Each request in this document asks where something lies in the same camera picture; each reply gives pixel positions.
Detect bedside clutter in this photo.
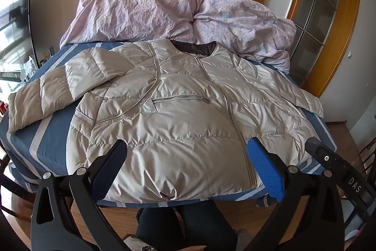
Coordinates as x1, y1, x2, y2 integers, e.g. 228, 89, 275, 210
21, 46, 56, 79

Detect person's legs in dark pants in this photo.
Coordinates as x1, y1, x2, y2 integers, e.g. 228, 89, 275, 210
136, 200, 250, 251

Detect black flat screen television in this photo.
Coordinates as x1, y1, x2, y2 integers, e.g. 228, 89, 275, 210
0, 0, 40, 81

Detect crumpled purple quilt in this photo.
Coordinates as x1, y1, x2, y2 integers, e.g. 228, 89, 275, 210
60, 0, 297, 73

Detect dark wooden chair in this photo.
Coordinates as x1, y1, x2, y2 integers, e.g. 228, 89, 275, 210
351, 132, 376, 179

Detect wooden framed glass door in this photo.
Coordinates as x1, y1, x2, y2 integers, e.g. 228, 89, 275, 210
286, 0, 361, 99

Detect beige puffer jacket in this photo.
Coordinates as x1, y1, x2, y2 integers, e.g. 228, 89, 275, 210
8, 39, 324, 205

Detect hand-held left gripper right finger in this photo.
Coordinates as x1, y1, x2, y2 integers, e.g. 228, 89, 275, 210
243, 137, 345, 251

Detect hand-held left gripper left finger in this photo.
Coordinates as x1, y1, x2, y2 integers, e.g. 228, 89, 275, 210
30, 139, 131, 251

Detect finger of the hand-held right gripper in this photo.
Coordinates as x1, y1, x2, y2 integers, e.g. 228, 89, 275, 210
305, 136, 345, 179

